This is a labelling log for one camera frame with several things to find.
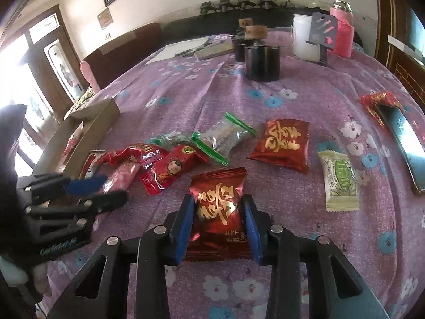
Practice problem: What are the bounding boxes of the pink bottle with metal lid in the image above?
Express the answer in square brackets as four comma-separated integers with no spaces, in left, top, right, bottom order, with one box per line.
[329,0,354,58]

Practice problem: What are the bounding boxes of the small clear green candy packet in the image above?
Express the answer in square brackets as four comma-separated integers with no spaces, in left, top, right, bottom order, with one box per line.
[149,132,196,150]

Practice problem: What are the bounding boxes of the white plastic container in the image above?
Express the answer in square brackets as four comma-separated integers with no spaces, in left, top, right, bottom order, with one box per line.
[292,14,324,62]

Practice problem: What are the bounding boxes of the red packet with doll figure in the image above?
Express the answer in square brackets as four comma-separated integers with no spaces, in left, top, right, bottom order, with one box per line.
[139,144,210,196]

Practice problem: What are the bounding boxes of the red packet with dark label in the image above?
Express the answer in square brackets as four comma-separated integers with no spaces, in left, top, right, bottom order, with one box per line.
[103,143,169,167]

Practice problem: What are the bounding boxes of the patterned seat cloth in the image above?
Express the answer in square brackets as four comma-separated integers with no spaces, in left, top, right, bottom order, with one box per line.
[71,85,97,107]

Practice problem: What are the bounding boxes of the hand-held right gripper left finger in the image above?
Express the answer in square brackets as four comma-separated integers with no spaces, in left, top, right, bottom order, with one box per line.
[43,193,196,319]

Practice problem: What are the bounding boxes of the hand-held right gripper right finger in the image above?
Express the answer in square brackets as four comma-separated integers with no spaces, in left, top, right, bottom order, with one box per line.
[241,193,390,319]

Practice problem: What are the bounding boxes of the red and gold foil packet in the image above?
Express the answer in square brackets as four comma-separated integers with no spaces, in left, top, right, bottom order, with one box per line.
[359,91,406,127]

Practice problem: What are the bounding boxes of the dark red armchair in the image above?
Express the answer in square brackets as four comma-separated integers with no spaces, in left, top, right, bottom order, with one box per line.
[80,23,163,94]

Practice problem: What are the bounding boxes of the person's left hand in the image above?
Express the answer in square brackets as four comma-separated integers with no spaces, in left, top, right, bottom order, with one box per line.
[31,262,53,298]

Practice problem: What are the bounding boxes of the clear glass jar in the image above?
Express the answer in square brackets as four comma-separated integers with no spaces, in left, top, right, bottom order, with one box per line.
[267,26,294,49]

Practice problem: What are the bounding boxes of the black pens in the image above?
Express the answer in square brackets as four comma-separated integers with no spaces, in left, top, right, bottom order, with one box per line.
[174,40,218,57]

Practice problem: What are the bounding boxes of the dark red gold-print snack packet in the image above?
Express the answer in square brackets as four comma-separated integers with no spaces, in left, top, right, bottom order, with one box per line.
[246,119,310,174]
[184,167,253,262]

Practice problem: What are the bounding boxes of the pink snack packet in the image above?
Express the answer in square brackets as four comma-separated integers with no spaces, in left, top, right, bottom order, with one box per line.
[100,161,143,195]
[63,123,83,160]

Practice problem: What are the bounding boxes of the wooden glass door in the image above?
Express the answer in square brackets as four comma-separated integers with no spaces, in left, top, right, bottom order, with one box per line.
[20,5,83,114]

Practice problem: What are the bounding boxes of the white-edged red snack packet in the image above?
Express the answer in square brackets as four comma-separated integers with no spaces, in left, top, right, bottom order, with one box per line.
[79,149,107,181]

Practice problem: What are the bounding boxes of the white and green snack packet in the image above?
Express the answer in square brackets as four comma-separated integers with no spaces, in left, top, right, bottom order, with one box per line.
[316,150,361,213]

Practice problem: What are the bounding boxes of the black smartphone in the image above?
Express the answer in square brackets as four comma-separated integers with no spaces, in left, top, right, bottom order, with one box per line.
[375,104,425,196]

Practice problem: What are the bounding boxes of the black sofa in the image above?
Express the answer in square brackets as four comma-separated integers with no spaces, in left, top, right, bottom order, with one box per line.
[159,0,333,39]

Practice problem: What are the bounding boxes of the clear packet with green ends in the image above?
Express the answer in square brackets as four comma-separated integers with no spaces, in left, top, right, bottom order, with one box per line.
[192,112,257,167]

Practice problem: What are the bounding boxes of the shallow cardboard box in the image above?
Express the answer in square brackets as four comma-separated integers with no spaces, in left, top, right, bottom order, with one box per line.
[31,98,121,207]

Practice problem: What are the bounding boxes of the purple floral tablecloth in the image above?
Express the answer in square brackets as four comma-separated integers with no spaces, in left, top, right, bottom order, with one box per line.
[33,28,425,319]

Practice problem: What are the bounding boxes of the black cylindrical holder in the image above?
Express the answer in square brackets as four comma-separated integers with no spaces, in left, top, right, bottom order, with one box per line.
[232,35,248,63]
[244,44,281,82]

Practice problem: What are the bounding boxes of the brown wooden cabinet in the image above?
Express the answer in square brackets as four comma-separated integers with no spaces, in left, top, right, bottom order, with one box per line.
[372,0,425,107]

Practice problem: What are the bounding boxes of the wall plaque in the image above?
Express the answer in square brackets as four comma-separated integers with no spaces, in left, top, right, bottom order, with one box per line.
[97,8,114,30]

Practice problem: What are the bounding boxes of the grey phone stand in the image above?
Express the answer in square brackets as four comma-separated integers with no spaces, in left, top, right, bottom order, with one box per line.
[305,11,339,67]

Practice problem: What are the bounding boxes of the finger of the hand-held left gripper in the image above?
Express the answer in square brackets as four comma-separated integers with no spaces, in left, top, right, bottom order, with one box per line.
[25,191,129,240]
[18,174,109,203]

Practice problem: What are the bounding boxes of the white paper sheet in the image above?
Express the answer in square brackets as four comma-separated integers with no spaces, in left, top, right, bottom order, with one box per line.
[145,35,213,65]

